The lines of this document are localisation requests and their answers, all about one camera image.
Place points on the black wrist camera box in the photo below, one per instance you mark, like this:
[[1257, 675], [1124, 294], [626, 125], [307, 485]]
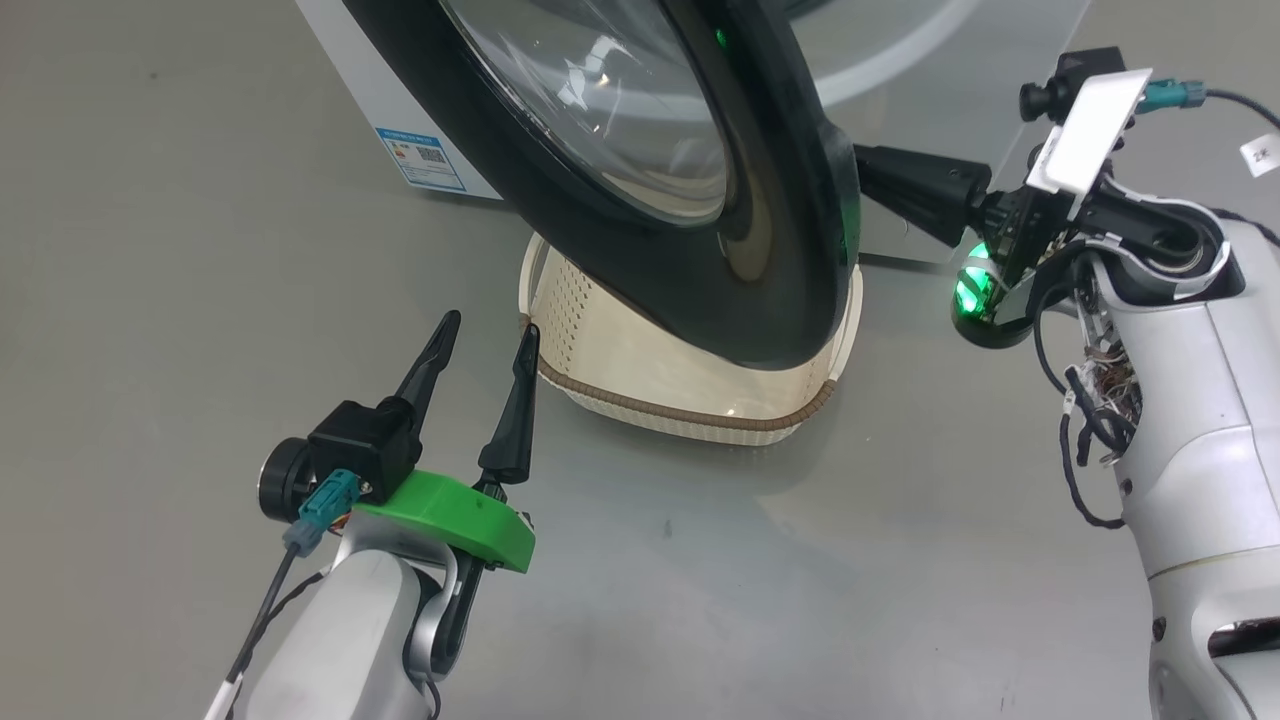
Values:
[[1075, 72], [365, 440]]

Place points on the blue energy label sticker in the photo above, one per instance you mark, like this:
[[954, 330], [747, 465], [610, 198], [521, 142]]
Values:
[[422, 158]]

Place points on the white front-load washing machine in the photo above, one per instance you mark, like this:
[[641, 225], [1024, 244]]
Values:
[[1000, 60]]

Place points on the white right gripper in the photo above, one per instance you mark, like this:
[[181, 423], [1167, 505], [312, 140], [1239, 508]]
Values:
[[1090, 130]]

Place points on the beige perforated laundry basket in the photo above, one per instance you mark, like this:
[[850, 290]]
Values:
[[680, 385]]

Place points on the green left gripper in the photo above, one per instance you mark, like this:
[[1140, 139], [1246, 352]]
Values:
[[450, 515]]

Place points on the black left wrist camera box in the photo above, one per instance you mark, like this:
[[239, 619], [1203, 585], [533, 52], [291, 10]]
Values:
[[365, 440]]

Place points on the black round glass washer door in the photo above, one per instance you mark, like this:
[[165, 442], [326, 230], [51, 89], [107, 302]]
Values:
[[780, 300]]

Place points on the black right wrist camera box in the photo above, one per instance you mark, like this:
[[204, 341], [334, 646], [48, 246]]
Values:
[[1075, 72]]

